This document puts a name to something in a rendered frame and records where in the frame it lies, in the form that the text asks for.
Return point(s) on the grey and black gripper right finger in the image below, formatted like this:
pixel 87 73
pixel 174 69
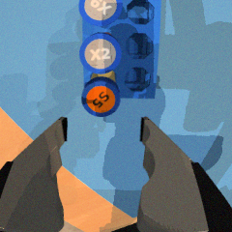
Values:
pixel 179 196

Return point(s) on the blue bench mat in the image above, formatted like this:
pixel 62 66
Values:
pixel 41 80

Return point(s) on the blue tube rack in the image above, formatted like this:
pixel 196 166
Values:
pixel 130 30

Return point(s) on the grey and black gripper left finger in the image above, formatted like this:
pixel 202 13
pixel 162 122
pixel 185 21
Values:
pixel 29 200

